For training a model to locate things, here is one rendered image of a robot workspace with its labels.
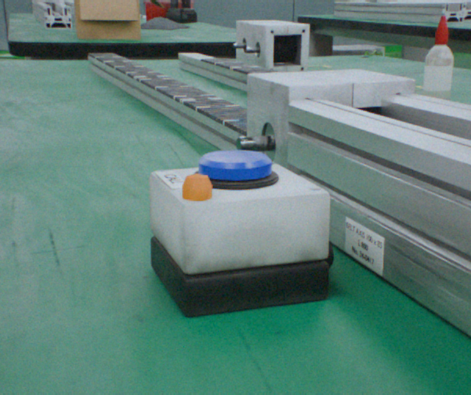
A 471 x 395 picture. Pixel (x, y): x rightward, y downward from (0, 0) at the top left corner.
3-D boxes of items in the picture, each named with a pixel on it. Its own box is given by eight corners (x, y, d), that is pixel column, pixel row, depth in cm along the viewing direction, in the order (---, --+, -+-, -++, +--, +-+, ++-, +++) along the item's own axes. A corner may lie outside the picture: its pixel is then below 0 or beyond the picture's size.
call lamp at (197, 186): (179, 194, 40) (178, 172, 40) (207, 192, 40) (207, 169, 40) (186, 201, 39) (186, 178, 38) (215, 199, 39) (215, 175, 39)
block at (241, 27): (225, 67, 174) (225, 20, 171) (274, 65, 177) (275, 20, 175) (240, 70, 165) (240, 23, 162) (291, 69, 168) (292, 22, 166)
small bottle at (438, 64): (442, 99, 120) (451, 15, 117) (454, 102, 116) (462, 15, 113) (418, 99, 119) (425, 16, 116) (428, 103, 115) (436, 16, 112)
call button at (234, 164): (190, 185, 45) (190, 150, 44) (256, 179, 46) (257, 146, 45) (210, 202, 41) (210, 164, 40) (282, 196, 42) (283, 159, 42)
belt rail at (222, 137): (88, 69, 166) (88, 54, 165) (108, 68, 167) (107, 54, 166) (237, 160, 77) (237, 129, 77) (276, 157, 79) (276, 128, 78)
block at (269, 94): (219, 190, 66) (218, 74, 63) (353, 179, 70) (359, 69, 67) (255, 218, 57) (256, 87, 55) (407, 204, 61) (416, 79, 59)
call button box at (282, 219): (150, 268, 47) (146, 164, 46) (300, 251, 50) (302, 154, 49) (184, 319, 40) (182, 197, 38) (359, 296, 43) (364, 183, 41)
